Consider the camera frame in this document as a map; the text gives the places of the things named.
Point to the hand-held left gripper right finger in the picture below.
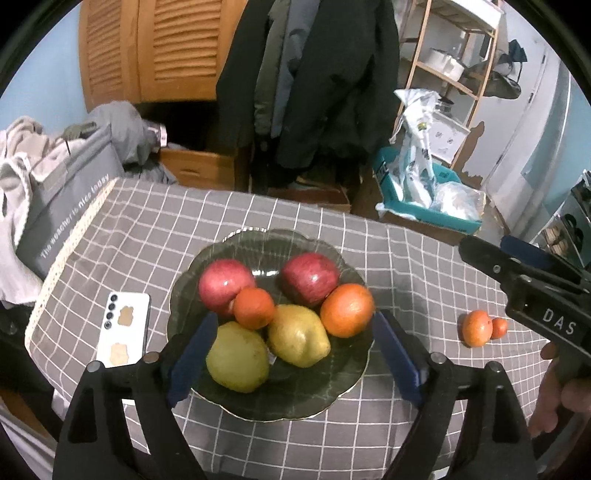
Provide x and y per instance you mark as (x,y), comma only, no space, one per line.
(397,360)

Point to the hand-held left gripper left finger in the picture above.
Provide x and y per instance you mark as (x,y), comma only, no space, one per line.
(194,360)

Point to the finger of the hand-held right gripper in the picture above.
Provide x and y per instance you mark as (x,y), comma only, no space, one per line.
(485,258)
(531,254)

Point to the large yellow-green pear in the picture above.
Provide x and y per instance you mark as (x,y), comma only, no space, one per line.
(238,360)

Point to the small tangerine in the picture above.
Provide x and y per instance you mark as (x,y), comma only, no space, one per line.
(499,327)

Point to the large orange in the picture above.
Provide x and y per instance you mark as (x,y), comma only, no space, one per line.
(347,310)

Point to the medium tangerine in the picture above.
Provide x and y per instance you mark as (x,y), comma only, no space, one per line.
(475,328)
(254,308)

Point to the red apple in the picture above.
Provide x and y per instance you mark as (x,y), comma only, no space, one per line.
(309,277)
(224,284)

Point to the dark glass scalloped bowl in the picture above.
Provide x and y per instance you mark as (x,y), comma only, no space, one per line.
(268,249)

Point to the person's right hand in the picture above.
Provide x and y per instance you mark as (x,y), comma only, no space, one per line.
(545,401)

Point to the grey shoe rack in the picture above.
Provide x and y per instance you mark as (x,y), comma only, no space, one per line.
(554,221)

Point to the group of shoes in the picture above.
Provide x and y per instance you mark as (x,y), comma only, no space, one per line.
(568,226)

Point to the clear plastic bag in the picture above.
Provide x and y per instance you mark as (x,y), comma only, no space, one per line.
(459,201)

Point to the white smartphone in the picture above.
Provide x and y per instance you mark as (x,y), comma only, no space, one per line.
(134,332)

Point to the white door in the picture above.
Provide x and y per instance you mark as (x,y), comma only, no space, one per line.
(521,147)

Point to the teal storage box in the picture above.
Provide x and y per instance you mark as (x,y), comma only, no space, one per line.
(392,184)

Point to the white printed box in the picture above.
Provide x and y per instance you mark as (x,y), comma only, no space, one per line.
(450,138)

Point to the white printed plastic bag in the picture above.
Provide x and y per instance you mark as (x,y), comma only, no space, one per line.
(415,138)

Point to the grey checked tablecloth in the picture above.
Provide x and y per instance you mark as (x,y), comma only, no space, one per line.
(138,221)

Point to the steel pot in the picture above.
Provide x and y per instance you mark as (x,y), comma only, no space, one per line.
(447,105)

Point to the grey-green hanging bag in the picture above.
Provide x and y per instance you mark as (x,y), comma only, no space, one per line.
(498,83)

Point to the wooden drawer box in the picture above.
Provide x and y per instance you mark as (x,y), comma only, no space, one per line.
(198,168)

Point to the white cooking pot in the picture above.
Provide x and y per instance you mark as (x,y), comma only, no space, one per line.
(443,62)

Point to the wooden shelf rack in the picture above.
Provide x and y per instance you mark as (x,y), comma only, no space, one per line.
(415,69)

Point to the dark blue hanging cloth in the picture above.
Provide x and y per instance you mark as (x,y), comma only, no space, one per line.
(512,51)

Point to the grey fabric bag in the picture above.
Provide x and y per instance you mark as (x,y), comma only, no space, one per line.
(69,194)

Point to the large black hanging coat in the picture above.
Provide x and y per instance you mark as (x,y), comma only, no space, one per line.
(341,92)

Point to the beige cloth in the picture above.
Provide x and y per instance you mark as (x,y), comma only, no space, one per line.
(18,184)

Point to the dark hanging coat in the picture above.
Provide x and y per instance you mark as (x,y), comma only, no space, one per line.
(240,83)

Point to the grey hanging coat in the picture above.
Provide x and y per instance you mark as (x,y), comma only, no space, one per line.
(288,55)

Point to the wooden louvered cabinet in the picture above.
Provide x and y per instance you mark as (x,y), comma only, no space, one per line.
(161,50)

